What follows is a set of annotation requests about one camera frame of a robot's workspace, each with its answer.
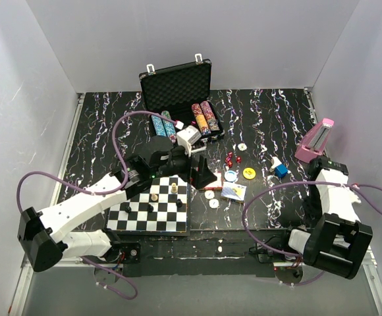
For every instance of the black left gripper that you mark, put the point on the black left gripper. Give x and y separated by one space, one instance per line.
201 176

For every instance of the grey white chip stack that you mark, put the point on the grey white chip stack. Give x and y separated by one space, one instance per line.
242 147

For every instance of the black poker set case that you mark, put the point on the black poker set case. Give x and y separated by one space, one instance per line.
176 88

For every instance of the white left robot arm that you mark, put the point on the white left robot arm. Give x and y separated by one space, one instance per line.
48 235

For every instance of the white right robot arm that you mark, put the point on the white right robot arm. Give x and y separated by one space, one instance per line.
339 241

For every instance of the red playing card deck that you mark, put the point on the red playing card deck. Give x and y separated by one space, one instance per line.
217 184

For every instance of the white loose poker chip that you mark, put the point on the white loose poker chip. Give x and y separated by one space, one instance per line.
213 203
209 194

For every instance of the blue small blind button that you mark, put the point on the blue small blind button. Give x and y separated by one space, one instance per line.
230 176

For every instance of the blue playing card deck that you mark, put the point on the blue playing card deck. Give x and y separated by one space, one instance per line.
233 191

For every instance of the red yellow chip column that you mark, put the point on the red yellow chip column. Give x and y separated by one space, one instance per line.
200 119

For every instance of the yellow big blind button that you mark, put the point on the yellow big blind button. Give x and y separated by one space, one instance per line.
249 173

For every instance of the black white chess board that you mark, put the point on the black white chess board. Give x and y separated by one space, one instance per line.
165 220

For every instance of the green blue chip column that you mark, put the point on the green blue chip column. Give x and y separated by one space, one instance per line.
169 127

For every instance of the purple red chip column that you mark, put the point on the purple red chip column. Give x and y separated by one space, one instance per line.
209 116

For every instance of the light blue chip column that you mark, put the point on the light blue chip column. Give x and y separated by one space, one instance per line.
158 126

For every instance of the white and blue block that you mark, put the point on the white and blue block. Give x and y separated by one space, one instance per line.
278 168

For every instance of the pink metronome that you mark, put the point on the pink metronome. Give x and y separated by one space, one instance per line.
314 142

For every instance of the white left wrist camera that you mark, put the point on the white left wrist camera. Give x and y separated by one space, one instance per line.
187 137

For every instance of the aluminium rail frame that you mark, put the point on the aluminium rail frame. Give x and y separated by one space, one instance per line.
337 244

